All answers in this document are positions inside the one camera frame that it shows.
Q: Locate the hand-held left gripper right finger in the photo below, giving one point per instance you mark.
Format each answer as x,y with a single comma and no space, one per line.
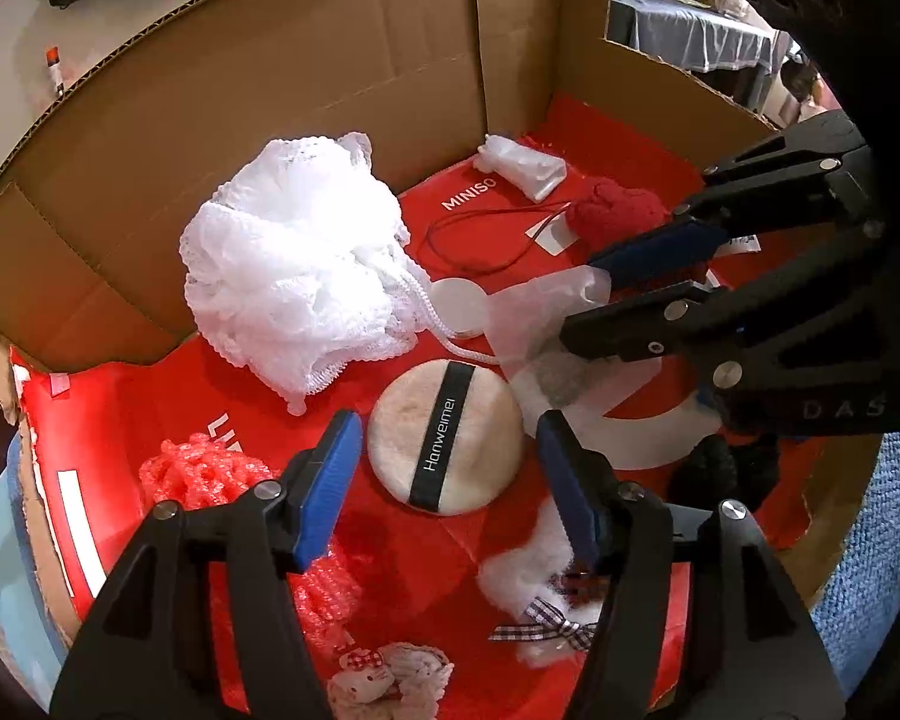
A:
562,480

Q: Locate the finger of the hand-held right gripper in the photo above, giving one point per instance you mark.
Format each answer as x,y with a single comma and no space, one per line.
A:
645,326
660,251

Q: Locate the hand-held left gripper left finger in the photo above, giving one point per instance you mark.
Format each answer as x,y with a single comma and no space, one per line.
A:
330,487

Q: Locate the red yarn ball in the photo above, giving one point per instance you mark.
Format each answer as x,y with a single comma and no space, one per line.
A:
615,210

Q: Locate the beige powder puff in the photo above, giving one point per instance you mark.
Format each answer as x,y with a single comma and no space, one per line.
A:
397,442

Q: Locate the white fluffy bow ornament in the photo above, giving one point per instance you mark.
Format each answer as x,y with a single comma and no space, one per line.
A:
525,570

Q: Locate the frosted plastic pouch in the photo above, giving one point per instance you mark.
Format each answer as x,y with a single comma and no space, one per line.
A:
540,315

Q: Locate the red foam net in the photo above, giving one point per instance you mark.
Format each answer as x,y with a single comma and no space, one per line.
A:
195,472

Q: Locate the black fuzzy ball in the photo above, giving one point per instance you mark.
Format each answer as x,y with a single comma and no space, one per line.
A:
709,469

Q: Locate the small beige plush toy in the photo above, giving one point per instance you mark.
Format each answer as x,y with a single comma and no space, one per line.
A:
412,679

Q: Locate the white mesh bath sponge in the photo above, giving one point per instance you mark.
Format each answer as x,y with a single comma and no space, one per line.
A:
292,270

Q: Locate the brown cardboard box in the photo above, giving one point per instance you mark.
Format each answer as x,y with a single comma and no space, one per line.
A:
270,90

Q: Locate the person's right forearm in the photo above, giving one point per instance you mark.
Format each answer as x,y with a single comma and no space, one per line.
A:
832,0

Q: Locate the red printed bag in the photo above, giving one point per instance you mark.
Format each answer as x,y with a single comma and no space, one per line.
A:
157,405

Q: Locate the table with grey cloth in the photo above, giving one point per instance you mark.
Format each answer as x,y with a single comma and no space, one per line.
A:
682,30

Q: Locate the blue knitted blanket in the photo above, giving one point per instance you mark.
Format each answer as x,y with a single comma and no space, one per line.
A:
862,577

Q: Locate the light blue bed sheet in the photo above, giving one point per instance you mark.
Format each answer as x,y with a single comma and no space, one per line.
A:
7,577

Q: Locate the glue stick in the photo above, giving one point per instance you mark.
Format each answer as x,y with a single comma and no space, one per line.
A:
52,71

